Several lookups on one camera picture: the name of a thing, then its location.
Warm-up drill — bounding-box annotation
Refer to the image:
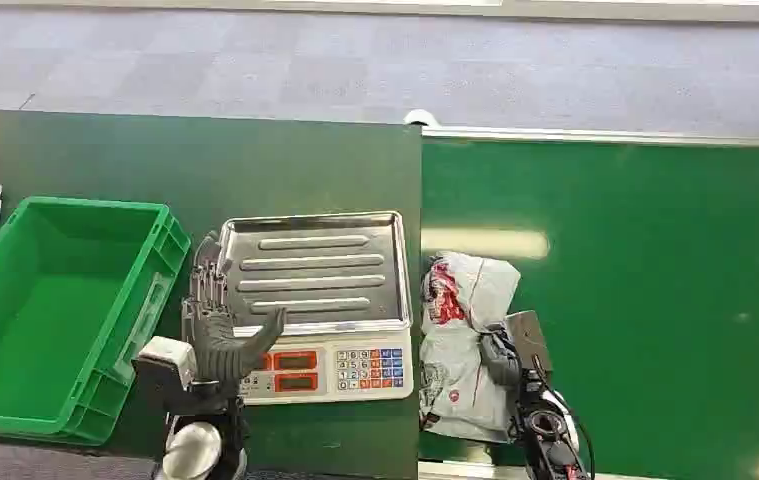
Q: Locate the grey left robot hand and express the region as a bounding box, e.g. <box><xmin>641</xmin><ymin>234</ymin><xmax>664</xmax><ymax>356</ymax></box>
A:
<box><xmin>182</xmin><ymin>231</ymin><xmax>288</xmax><ymax>400</ymax></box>

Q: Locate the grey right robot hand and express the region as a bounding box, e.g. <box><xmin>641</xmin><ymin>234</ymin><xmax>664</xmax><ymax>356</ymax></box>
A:
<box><xmin>476</xmin><ymin>309</ymin><xmax>555</xmax><ymax>397</ymax></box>

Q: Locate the white parcel bag red print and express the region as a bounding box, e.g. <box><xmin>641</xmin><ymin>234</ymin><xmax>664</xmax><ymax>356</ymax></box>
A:
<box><xmin>417</xmin><ymin>250</ymin><xmax>523</xmax><ymax>445</ymax></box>

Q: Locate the steel scale pan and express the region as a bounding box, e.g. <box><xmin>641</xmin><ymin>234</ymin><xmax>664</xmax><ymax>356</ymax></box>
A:
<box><xmin>217</xmin><ymin>210</ymin><xmax>413</xmax><ymax>337</ymax></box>

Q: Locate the white electronic scale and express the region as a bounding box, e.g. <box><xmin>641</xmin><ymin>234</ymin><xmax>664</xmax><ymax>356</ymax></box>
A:
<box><xmin>238</xmin><ymin>321</ymin><xmax>416</xmax><ymax>407</ymax></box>

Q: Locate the green conveyor belt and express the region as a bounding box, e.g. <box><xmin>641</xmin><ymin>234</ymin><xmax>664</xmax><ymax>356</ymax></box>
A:
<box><xmin>417</xmin><ymin>137</ymin><xmax>759</xmax><ymax>480</ymax></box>

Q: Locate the green plastic crate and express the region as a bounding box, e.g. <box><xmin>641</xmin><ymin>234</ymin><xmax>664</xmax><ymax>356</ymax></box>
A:
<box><xmin>0</xmin><ymin>195</ymin><xmax>192</xmax><ymax>446</ymax></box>

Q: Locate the white round conveyor end cap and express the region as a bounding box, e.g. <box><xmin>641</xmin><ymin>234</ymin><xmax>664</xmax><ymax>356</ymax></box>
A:
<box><xmin>403</xmin><ymin>108</ymin><xmax>442</xmax><ymax>128</ymax></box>

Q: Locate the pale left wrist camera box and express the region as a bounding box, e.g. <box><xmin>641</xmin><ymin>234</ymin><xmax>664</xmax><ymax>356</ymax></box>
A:
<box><xmin>135</xmin><ymin>335</ymin><xmax>199</xmax><ymax>390</ymax></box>

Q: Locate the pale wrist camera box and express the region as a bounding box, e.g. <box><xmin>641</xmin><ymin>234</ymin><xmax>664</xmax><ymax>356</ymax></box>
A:
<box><xmin>541</xmin><ymin>388</ymin><xmax>581</xmax><ymax>453</ymax></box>
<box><xmin>135</xmin><ymin>335</ymin><xmax>199</xmax><ymax>390</ymax></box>

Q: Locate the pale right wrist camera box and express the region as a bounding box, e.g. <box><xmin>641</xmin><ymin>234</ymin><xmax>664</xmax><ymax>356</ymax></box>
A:
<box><xmin>541</xmin><ymin>388</ymin><xmax>581</xmax><ymax>453</ymax></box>

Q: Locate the metal conveyor side rail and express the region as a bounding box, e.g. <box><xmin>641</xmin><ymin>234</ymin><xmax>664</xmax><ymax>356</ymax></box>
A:
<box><xmin>421</xmin><ymin>125</ymin><xmax>759</xmax><ymax>148</ymax></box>

